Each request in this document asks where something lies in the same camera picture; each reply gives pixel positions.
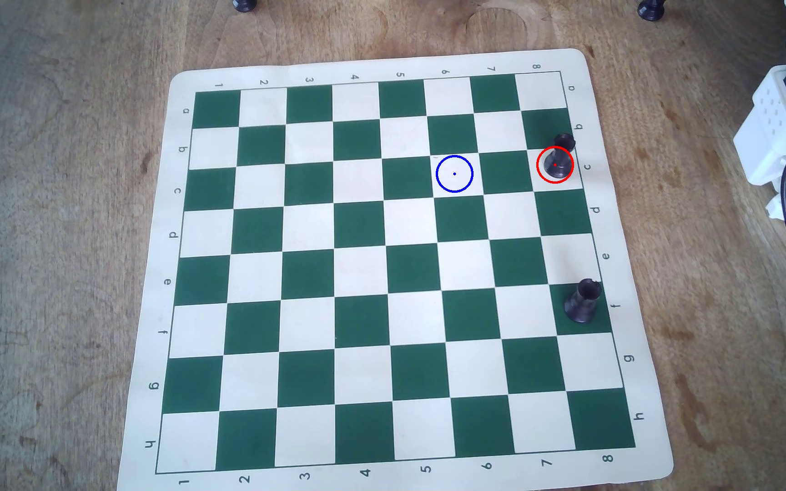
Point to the small black chess pawn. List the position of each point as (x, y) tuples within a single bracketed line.
[(557, 167)]

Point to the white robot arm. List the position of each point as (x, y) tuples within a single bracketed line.
[(772, 129)]

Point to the green and cream chess mat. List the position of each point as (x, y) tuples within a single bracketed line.
[(366, 273)]

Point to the black chess rook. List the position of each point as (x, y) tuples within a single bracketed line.
[(582, 303)]

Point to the black chess piece round base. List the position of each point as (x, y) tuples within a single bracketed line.
[(245, 5)]

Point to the black chess piece wide base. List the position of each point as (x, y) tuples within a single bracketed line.
[(651, 9)]

